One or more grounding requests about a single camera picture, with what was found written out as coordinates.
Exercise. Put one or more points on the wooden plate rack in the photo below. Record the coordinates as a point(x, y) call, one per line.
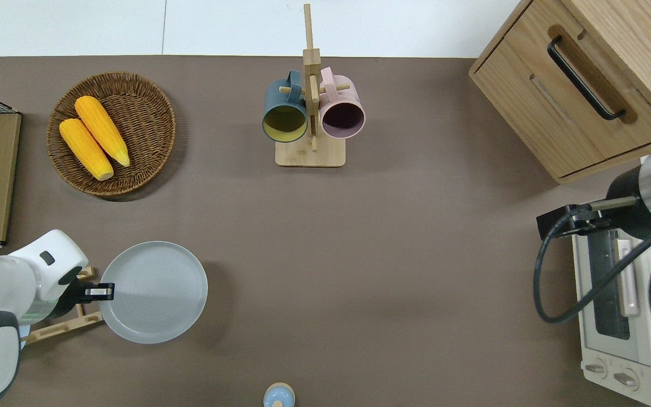
point(60, 328)

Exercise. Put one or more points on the small light blue jar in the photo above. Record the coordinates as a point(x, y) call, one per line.
point(279, 397)

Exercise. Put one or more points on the yellow corn cob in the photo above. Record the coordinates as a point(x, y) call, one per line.
point(85, 148)
point(102, 130)

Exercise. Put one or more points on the wooden mug tree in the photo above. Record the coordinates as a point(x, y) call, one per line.
point(311, 155)

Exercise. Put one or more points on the light wooden drawer cabinet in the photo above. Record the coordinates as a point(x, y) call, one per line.
point(529, 102)

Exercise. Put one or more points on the round wicker basket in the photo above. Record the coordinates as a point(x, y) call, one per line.
point(144, 124)

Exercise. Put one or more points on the pink mug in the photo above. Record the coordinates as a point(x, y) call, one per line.
point(348, 96)

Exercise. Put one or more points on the gray round plate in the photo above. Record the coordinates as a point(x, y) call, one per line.
point(159, 294)

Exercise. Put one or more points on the white oven knob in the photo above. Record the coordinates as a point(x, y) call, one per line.
point(595, 369)

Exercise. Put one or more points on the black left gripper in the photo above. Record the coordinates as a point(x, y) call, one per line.
point(74, 294)

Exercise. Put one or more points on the white toaster oven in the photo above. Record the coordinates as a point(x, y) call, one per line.
point(613, 362)

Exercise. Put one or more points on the dark blue mug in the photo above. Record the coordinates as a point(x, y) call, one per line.
point(274, 96)

